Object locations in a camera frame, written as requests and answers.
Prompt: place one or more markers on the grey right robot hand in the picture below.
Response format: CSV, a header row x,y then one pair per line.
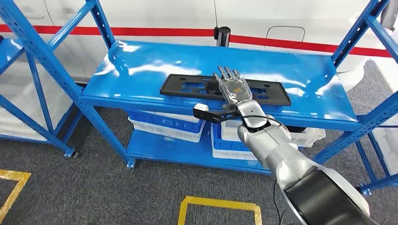
x,y
234,90

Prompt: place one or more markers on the black plastic plate frame part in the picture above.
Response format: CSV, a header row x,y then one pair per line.
x,y
280,97

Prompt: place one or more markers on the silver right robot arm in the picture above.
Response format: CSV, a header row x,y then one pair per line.
x,y
273,146

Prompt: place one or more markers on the blue metal shelf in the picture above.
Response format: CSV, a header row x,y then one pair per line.
x,y
365,167
186,62
39,93

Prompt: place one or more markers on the white plastic crate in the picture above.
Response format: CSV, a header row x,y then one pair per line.
x,y
168,134
227,155
230,130
387,149

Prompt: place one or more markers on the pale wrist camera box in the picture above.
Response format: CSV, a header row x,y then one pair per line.
x,y
201,107

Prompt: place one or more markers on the black camera bracket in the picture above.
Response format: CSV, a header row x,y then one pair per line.
x,y
206,116

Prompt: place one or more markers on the black cylindrical post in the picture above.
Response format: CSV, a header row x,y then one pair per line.
x,y
223,35

